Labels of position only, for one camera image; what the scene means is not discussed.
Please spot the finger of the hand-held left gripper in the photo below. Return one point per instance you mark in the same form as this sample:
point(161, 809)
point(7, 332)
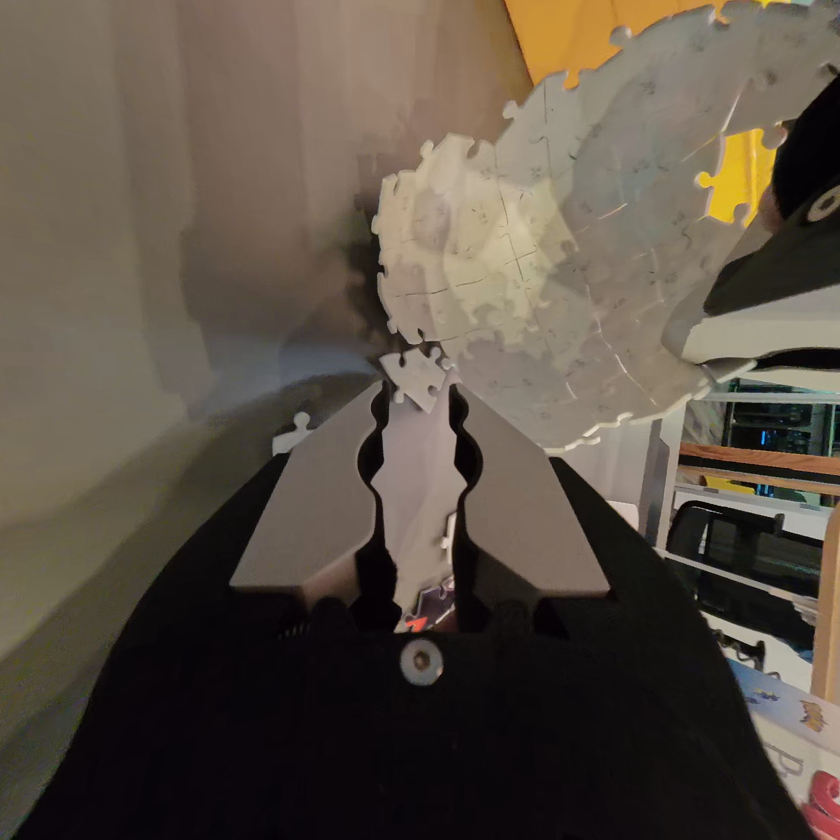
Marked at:
point(735, 338)

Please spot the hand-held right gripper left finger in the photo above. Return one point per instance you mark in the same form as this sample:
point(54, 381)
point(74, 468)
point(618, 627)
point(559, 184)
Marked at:
point(308, 518)

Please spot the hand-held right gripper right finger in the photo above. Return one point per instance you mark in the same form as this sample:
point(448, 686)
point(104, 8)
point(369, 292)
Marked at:
point(525, 525)

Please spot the white partly built puzzle ball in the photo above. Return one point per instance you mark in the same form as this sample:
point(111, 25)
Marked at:
point(590, 262)

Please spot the white single puzzle piece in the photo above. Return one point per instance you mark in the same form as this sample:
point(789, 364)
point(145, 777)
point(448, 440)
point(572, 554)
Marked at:
point(413, 377)

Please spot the white loose puzzle piece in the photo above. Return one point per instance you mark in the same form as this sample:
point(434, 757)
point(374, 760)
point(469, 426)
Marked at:
point(449, 531)
point(289, 441)

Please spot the colourful printed puzzle box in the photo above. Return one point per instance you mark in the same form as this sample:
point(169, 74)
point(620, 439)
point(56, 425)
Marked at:
point(787, 735)

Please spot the grey table side panel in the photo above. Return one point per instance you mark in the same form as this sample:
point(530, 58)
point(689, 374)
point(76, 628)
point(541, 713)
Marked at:
point(659, 485)

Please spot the black office chair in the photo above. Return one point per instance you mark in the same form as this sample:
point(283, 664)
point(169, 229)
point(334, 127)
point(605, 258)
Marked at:
point(741, 564)

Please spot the yellow plastic bin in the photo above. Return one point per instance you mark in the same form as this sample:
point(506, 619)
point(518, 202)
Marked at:
point(544, 39)

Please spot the brown wooden rail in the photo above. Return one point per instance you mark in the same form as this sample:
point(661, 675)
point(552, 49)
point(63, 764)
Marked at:
point(754, 469)

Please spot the light wooden furniture frame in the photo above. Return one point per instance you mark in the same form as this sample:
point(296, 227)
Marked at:
point(827, 604)

